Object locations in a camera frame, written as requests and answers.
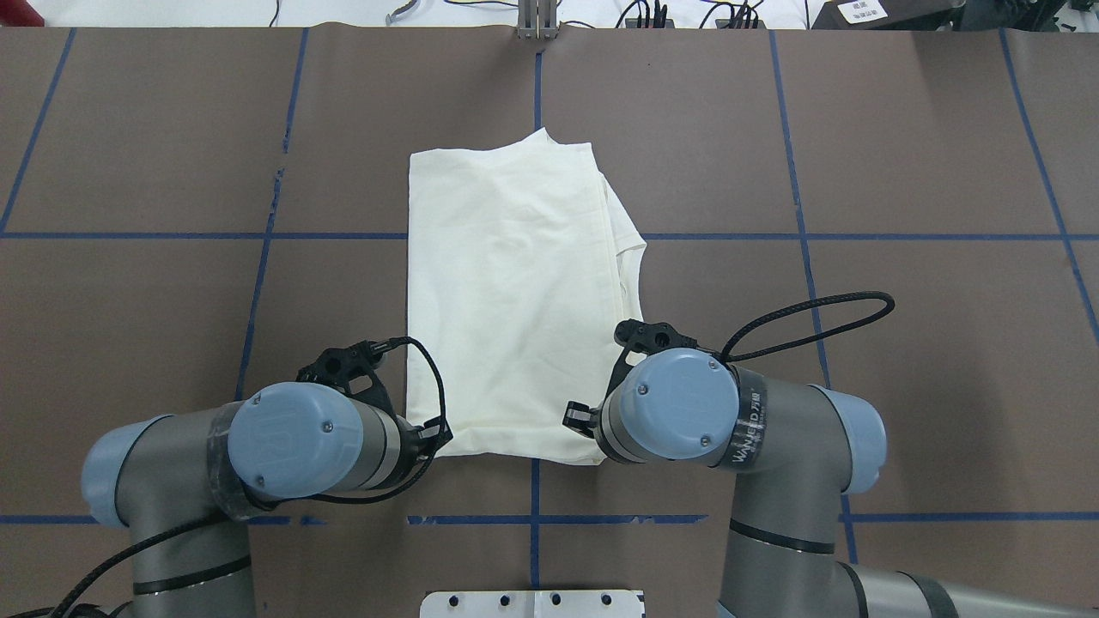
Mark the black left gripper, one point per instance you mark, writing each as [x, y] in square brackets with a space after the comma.
[427, 433]

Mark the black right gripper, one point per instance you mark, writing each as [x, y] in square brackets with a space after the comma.
[579, 416]

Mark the cream long-sleeve cat shirt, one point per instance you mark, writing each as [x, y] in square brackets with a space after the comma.
[522, 260]

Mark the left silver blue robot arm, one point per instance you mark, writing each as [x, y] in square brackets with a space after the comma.
[187, 486]

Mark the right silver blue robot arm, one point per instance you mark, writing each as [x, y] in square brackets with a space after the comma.
[796, 450]

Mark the red cylinder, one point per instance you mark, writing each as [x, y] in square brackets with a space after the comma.
[20, 13]

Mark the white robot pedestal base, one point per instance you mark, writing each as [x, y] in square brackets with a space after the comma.
[548, 603]

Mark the aluminium frame post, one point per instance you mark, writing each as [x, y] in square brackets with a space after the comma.
[537, 19]

